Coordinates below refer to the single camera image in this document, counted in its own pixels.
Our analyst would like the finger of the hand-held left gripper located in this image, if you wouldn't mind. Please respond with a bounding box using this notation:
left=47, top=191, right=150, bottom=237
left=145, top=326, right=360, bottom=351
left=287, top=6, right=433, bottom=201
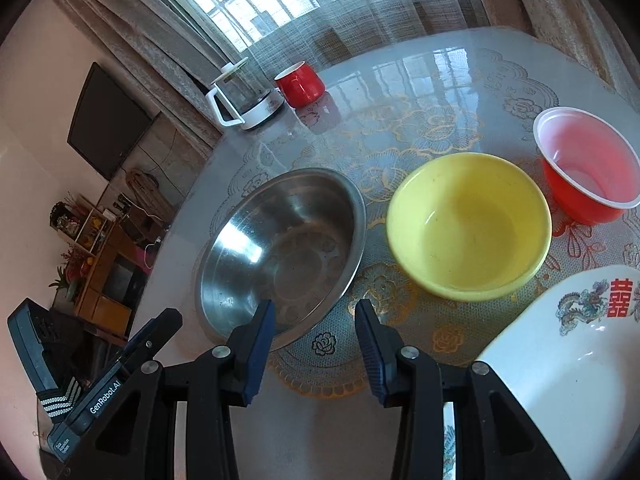
left=122, top=308, right=183, bottom=361

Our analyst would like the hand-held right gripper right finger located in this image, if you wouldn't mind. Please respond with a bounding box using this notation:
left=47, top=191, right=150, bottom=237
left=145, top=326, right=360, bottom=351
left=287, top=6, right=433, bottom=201
left=354, top=299, right=571, bottom=480

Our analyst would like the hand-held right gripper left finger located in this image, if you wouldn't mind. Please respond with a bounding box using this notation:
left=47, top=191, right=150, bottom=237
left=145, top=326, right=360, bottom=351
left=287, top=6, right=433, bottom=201
left=65, top=299, right=277, bottom=480

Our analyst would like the stainless steel bowl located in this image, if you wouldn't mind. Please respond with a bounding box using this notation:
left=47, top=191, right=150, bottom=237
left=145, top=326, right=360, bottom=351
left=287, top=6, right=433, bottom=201
left=195, top=169, right=367, bottom=353

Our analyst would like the yellow plastic bowl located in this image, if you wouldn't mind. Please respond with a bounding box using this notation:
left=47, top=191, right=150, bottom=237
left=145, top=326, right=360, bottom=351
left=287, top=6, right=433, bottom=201
left=386, top=153, right=552, bottom=302

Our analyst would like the large white dragon-print plate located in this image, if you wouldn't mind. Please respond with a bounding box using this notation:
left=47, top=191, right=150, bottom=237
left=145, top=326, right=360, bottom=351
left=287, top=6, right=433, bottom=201
left=442, top=265, right=640, bottom=480

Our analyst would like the red plastic bowl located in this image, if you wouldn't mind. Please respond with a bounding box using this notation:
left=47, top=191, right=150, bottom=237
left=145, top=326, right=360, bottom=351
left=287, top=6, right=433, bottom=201
left=532, top=106, right=640, bottom=226

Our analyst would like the wooden cabinet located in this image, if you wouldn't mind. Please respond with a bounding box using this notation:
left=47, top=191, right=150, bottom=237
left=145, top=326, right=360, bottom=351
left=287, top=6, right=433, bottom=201
left=75, top=220, right=151, bottom=341

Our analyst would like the small potted plant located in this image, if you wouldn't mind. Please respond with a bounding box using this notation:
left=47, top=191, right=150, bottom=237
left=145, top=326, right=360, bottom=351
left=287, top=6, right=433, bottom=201
left=47, top=265, right=81, bottom=303

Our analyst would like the wooden shelf with ornaments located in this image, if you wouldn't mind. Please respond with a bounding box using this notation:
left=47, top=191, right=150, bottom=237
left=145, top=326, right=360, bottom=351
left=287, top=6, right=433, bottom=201
left=50, top=195, right=108, bottom=256

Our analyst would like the rattan chair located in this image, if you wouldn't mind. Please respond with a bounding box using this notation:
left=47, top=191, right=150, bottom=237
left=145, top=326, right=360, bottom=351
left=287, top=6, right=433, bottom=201
left=127, top=169, right=173, bottom=216

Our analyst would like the lace table doily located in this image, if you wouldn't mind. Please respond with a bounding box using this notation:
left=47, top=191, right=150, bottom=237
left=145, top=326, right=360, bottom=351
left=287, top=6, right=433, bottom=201
left=210, top=47, right=640, bottom=401

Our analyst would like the black flat television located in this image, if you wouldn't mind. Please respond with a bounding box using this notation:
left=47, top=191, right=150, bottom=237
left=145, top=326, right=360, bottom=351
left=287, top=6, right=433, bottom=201
left=67, top=62, right=155, bottom=180

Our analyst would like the red mug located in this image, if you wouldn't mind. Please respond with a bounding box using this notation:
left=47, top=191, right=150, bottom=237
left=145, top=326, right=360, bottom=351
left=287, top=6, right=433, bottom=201
left=274, top=61, right=326, bottom=109

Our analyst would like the beige velvet curtain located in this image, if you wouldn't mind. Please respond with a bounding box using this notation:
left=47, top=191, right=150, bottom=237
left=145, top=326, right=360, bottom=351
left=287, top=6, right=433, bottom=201
left=465, top=0, right=626, bottom=91
left=50, top=0, right=251, bottom=156

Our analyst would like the dark wooden chair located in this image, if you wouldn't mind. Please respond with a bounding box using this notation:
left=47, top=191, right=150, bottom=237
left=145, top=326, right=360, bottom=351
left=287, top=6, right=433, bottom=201
left=315, top=27, right=351, bottom=63

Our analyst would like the white sheer curtain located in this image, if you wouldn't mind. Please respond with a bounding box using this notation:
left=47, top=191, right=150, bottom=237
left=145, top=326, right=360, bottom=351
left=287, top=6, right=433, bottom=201
left=115, top=0, right=481, bottom=111

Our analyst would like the black white striped strap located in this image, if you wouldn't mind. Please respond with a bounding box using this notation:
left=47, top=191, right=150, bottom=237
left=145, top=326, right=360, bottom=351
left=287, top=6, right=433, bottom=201
left=36, top=376, right=82, bottom=415

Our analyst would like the glass kettle with white handle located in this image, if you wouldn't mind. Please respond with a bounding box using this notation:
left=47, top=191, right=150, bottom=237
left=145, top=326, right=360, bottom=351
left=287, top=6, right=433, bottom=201
left=206, top=58, right=287, bottom=131

